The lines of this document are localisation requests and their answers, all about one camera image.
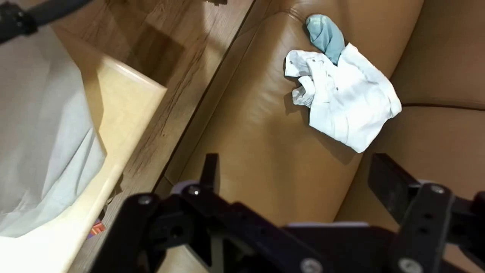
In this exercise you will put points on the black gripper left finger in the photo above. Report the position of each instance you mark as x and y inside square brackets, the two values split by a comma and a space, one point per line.
[202, 232]

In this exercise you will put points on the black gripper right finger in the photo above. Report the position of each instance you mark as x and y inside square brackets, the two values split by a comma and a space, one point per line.
[427, 227]

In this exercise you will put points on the white garment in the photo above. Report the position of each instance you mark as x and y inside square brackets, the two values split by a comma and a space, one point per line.
[349, 100]

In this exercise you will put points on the brown leather couch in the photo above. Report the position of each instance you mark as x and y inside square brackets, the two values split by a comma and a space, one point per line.
[263, 141]

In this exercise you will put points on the small red wrapper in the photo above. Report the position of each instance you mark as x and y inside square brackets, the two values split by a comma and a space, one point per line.
[98, 229]

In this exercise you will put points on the light wooden table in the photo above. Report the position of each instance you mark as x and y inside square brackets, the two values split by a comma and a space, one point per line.
[130, 100]

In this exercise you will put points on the grey round bin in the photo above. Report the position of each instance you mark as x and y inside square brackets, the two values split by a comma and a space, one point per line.
[40, 141]

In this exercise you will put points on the grey blue sock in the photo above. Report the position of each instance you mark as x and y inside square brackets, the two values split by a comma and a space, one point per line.
[327, 34]

